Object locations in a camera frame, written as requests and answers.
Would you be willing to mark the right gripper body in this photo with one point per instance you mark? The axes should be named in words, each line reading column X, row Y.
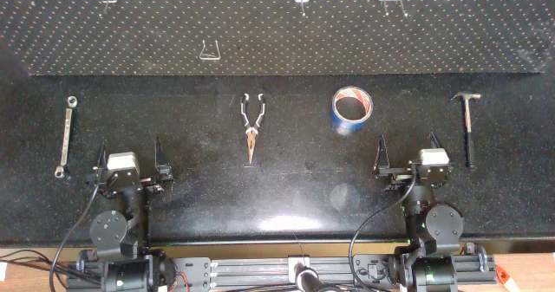
column 431, row 176

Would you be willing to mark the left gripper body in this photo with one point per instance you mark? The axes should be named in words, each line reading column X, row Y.
column 123, row 183

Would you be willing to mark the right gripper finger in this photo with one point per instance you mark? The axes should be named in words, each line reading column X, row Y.
column 435, row 142
column 382, row 162

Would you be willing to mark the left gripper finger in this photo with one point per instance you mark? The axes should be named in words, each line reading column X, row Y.
column 161, row 166
column 102, row 160

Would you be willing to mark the hammer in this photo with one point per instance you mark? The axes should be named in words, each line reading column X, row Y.
column 467, row 118

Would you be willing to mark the wrench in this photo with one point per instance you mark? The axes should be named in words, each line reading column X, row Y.
column 66, row 136

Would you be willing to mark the roll of blue tape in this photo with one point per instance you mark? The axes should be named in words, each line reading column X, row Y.
column 342, row 121

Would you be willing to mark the pliers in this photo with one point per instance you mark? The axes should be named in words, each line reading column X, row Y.
column 251, row 144

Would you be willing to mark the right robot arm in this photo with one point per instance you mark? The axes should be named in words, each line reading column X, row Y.
column 442, row 227

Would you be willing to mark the black pegboard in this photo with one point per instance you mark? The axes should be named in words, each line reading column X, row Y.
column 277, row 36

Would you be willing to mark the red and white object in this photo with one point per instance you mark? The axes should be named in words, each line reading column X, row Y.
column 503, row 277

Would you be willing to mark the white tag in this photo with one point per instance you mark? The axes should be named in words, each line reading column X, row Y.
column 2, row 271

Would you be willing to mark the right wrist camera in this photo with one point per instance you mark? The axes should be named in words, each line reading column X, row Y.
column 433, row 157

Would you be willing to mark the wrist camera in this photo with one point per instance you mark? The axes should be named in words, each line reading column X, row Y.
column 433, row 157
column 122, row 161

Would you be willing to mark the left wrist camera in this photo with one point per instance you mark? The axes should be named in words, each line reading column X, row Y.
column 122, row 161

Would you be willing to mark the mounting rail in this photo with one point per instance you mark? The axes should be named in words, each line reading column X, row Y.
column 251, row 270

